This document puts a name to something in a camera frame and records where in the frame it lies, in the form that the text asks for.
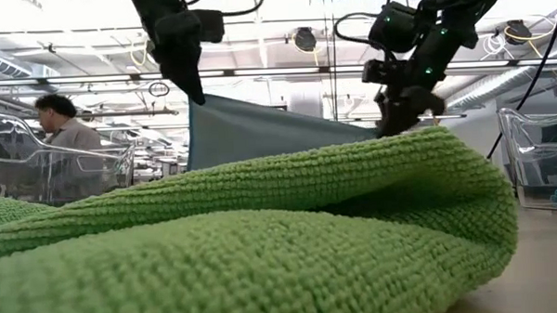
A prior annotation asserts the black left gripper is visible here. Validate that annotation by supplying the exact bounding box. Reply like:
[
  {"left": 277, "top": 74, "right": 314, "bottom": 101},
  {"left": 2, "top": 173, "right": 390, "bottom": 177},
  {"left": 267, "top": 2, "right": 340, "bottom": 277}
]
[{"left": 150, "top": 9, "right": 207, "bottom": 108}]

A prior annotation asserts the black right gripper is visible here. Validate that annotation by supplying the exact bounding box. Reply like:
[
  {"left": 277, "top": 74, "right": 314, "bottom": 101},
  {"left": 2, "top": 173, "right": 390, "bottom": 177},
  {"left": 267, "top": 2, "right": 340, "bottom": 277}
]
[{"left": 361, "top": 33, "right": 450, "bottom": 138}]

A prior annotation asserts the green microfiber towel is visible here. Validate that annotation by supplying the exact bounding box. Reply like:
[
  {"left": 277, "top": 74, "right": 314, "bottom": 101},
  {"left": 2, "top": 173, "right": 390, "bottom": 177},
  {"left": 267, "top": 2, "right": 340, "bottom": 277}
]
[
  {"left": 0, "top": 191, "right": 58, "bottom": 231},
  {"left": 0, "top": 123, "right": 523, "bottom": 313}
]

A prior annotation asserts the thin black vertical pole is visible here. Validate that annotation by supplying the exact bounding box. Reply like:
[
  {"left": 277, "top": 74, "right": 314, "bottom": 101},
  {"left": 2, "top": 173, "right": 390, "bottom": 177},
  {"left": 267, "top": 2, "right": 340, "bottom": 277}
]
[{"left": 327, "top": 0, "right": 341, "bottom": 123}]

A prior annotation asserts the white pillar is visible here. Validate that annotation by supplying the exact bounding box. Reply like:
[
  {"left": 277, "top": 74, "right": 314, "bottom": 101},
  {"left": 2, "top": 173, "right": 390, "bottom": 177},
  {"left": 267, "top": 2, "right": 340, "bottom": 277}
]
[{"left": 288, "top": 90, "right": 326, "bottom": 121}]

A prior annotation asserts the clear plastic basket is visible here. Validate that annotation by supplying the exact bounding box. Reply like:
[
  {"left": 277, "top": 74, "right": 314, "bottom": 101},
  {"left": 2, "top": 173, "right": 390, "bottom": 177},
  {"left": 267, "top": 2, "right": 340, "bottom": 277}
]
[
  {"left": 496, "top": 105, "right": 557, "bottom": 215},
  {"left": 0, "top": 105, "right": 138, "bottom": 208}
]

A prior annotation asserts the person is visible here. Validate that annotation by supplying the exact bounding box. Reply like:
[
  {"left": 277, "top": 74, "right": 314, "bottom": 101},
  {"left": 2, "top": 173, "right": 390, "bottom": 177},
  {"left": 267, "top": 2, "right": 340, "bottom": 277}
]
[{"left": 33, "top": 91, "right": 105, "bottom": 197}]

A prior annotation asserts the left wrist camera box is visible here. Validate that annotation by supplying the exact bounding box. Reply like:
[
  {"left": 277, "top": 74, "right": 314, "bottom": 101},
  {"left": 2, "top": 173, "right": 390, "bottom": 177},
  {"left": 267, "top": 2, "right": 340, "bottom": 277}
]
[{"left": 191, "top": 7, "right": 226, "bottom": 45}]

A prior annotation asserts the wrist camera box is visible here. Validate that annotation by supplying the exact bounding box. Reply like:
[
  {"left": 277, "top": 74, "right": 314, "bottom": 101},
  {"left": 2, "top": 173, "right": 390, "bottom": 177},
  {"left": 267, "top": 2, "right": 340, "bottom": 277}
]
[
  {"left": 191, "top": 7, "right": 226, "bottom": 45},
  {"left": 367, "top": 0, "right": 421, "bottom": 56}
]

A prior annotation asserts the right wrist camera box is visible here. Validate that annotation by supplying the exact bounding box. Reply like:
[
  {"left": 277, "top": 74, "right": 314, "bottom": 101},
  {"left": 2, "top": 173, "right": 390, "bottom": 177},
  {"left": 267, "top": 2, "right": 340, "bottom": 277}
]
[{"left": 367, "top": 0, "right": 421, "bottom": 56}]

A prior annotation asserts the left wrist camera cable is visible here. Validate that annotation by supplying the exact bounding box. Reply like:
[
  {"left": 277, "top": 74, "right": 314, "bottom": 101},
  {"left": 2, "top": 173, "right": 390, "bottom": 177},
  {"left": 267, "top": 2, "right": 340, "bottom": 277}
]
[{"left": 179, "top": 0, "right": 268, "bottom": 20}]

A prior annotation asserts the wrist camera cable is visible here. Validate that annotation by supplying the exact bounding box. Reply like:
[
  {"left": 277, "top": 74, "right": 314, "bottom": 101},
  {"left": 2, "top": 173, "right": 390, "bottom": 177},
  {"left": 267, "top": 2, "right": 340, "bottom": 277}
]
[
  {"left": 179, "top": 0, "right": 268, "bottom": 20},
  {"left": 332, "top": 10, "right": 397, "bottom": 65}
]

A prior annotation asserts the silver ventilation duct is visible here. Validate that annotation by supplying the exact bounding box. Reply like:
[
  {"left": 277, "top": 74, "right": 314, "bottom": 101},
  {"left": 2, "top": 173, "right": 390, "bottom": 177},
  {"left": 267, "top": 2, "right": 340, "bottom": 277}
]
[
  {"left": 0, "top": 44, "right": 35, "bottom": 80},
  {"left": 444, "top": 39, "right": 557, "bottom": 111}
]

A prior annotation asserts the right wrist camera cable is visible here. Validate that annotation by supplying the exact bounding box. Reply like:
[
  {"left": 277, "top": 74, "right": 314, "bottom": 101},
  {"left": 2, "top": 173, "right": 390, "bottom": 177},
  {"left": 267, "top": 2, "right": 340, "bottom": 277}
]
[{"left": 332, "top": 10, "right": 397, "bottom": 65}]

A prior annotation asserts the black ceiling cord reel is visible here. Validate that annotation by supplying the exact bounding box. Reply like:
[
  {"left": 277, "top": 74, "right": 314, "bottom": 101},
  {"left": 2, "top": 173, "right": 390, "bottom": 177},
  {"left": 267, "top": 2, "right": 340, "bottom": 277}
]
[
  {"left": 293, "top": 26, "right": 318, "bottom": 54},
  {"left": 504, "top": 19, "right": 529, "bottom": 46}
]

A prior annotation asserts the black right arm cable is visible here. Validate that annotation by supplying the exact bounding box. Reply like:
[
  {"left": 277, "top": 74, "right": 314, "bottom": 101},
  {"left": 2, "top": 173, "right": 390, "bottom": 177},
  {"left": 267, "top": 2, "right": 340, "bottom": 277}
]
[{"left": 480, "top": 0, "right": 557, "bottom": 161}]

